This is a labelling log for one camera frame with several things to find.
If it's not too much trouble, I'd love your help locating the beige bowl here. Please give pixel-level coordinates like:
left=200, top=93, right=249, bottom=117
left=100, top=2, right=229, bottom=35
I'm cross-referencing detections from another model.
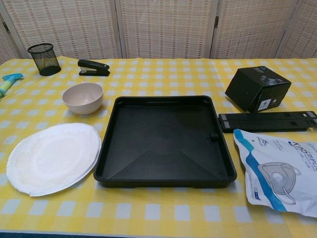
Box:
left=62, top=82, right=104, bottom=115

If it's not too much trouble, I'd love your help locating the white paper plate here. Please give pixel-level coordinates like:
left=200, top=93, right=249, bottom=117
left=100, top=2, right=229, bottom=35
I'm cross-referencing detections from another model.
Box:
left=6, top=123, right=102, bottom=197

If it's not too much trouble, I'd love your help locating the black plastic tray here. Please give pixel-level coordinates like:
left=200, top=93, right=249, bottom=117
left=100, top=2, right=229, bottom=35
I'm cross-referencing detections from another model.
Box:
left=93, top=95, right=238, bottom=188

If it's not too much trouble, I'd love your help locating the black stapler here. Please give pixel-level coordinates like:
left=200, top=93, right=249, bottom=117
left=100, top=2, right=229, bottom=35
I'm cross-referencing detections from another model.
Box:
left=77, top=59, right=110, bottom=77

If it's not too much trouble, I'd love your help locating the woven folding screen panel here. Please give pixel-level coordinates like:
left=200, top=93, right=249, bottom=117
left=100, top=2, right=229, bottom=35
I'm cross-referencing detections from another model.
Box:
left=210, top=0, right=307, bottom=60
left=274, top=0, right=317, bottom=60
left=0, top=0, right=123, bottom=60
left=0, top=14, right=22, bottom=65
left=115, top=0, right=221, bottom=60

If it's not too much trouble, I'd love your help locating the black cardboard box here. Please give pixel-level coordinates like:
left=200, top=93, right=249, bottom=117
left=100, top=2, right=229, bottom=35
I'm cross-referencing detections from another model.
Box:
left=224, top=65, right=292, bottom=113

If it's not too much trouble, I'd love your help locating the yellow white checkered tablecloth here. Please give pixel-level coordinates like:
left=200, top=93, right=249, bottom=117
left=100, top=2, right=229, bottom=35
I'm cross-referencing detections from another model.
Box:
left=0, top=57, right=317, bottom=238

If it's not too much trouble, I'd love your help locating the black mesh pen holder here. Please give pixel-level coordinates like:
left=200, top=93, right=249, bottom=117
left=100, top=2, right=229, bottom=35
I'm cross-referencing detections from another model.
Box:
left=27, top=43, right=62, bottom=76

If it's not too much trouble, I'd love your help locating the white blue mask package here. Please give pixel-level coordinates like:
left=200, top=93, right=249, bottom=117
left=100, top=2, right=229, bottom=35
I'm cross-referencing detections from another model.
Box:
left=233, top=128, right=317, bottom=218

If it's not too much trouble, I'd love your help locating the blue green toy syringe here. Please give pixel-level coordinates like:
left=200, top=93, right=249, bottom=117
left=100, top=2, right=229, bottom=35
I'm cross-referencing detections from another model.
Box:
left=0, top=73, right=25, bottom=99

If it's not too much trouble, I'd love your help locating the black flat bracket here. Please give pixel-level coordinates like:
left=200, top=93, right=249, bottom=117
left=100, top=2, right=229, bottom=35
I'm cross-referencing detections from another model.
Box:
left=217, top=111, right=317, bottom=134

